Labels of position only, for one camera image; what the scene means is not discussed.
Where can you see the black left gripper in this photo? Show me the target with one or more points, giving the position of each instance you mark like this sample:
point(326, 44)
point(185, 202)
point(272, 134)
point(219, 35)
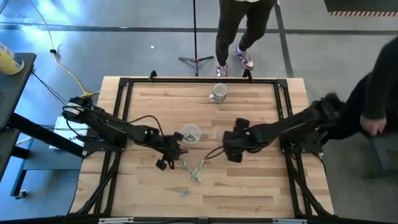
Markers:
point(172, 147)

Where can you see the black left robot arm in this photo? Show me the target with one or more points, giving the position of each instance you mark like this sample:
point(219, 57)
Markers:
point(109, 124)

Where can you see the black mat with hazard stripe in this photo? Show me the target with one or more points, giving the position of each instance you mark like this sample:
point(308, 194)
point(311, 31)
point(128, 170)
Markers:
point(360, 5)

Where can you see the black table clamp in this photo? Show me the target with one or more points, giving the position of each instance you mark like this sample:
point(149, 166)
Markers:
point(247, 74)
point(153, 74)

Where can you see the person's hand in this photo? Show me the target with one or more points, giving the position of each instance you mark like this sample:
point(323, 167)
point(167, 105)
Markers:
point(373, 125)

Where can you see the grey rolling cart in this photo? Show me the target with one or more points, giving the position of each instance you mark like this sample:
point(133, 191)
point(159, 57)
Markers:
point(46, 158)

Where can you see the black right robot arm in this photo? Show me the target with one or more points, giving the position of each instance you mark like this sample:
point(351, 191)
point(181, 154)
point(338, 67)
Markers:
point(289, 124)

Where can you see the black aluminium table frame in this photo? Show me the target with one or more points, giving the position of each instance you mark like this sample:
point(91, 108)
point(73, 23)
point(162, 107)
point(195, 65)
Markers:
point(202, 80)

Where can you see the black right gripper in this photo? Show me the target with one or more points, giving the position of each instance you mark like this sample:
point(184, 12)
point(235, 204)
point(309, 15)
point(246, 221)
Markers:
point(236, 141)

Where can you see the white paper box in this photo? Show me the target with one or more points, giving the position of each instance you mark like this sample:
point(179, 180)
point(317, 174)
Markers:
point(66, 130)

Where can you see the yellow round canister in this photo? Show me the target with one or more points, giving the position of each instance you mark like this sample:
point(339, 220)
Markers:
point(8, 62)

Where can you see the silver metal bracket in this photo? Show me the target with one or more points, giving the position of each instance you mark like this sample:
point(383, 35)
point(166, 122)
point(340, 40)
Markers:
point(115, 220)
point(289, 221)

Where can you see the dark blue metal cart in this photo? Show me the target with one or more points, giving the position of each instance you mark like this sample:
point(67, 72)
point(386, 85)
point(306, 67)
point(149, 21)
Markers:
point(384, 152)

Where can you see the black side table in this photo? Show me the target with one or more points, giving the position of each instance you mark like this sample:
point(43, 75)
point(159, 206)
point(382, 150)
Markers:
point(14, 87)

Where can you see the black tripod stand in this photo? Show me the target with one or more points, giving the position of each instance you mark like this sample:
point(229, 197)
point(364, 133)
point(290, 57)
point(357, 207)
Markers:
point(195, 31)

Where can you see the person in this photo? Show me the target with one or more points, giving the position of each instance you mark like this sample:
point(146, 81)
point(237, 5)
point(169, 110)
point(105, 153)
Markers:
point(382, 87)
point(230, 25)

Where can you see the person's shoe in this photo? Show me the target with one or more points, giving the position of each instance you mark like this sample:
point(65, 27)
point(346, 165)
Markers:
point(245, 59)
point(222, 70)

